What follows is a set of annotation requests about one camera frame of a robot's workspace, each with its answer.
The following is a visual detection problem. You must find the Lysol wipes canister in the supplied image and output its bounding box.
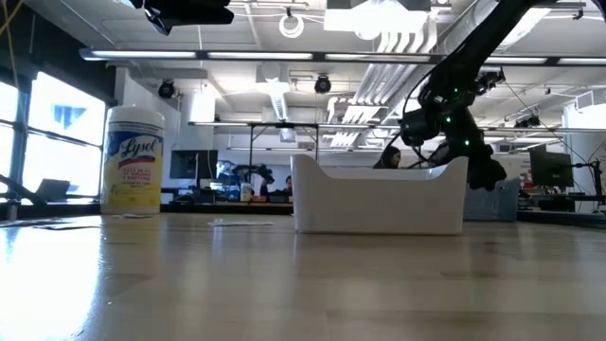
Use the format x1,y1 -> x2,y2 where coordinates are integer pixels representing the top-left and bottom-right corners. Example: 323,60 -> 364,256
99,105 -> 167,216

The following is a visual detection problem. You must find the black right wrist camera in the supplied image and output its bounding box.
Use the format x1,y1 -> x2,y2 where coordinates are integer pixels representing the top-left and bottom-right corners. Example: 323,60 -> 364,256
427,140 -> 452,168

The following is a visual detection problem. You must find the yellow cable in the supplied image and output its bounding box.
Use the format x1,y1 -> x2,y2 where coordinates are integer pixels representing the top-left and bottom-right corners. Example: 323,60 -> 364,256
0,0 -> 25,94

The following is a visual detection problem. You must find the overhead light bar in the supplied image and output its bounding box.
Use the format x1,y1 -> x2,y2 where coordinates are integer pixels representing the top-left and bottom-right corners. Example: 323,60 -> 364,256
79,46 -> 606,66

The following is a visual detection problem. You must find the open laptop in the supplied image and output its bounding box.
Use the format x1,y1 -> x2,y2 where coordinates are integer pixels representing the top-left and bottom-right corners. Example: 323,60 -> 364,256
35,178 -> 72,203

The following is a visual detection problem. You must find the white plastic bin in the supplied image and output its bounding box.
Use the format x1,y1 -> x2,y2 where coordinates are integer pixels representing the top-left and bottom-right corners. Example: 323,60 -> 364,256
291,153 -> 470,236

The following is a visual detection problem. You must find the dark computer monitor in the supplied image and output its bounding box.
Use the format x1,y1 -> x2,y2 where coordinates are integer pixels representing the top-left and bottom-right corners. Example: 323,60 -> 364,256
528,148 -> 576,189
169,149 -> 220,181

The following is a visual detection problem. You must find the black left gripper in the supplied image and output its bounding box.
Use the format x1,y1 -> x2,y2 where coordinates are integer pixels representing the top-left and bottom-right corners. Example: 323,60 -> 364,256
130,0 -> 236,36

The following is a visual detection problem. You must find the black background rig frame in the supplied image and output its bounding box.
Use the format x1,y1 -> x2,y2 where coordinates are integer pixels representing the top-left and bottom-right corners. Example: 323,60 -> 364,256
187,120 -> 606,184

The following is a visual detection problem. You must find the grey translucent plastic bin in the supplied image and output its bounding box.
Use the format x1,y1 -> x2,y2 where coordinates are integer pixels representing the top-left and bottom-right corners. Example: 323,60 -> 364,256
465,177 -> 521,223

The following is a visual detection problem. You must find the white cable ring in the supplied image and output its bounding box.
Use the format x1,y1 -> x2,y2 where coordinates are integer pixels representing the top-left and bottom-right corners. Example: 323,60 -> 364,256
277,11 -> 306,40

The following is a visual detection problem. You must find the silver ventilation duct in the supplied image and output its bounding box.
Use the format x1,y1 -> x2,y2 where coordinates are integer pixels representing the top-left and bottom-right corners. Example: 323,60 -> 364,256
419,0 -> 553,99

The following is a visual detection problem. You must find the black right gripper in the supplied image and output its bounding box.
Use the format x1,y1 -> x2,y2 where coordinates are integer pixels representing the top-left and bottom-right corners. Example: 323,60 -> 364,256
442,107 -> 508,191

